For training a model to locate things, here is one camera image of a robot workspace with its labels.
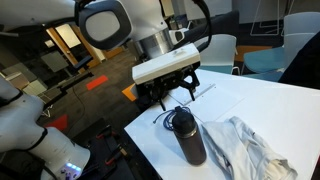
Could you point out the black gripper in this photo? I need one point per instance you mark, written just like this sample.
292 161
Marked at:
163 85

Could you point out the dark insulated water bottle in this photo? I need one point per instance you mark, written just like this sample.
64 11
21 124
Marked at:
190 143

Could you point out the white cloth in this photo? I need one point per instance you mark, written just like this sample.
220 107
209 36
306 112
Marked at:
240 150

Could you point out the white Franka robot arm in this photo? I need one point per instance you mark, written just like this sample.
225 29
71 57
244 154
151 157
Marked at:
143 16

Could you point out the white chair teal seat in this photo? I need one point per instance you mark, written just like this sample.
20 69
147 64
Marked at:
266 58
263 76
216 50

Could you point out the wooden door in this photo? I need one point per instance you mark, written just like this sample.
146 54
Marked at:
113 52

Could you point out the dark grey sofa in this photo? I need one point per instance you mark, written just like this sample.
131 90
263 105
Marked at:
220 25

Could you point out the white board panel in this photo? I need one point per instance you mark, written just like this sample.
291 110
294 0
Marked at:
206 8

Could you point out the black metal stand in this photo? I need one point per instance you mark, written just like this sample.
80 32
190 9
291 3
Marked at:
66 85

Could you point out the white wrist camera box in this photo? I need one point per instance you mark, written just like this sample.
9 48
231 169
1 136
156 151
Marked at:
166 65

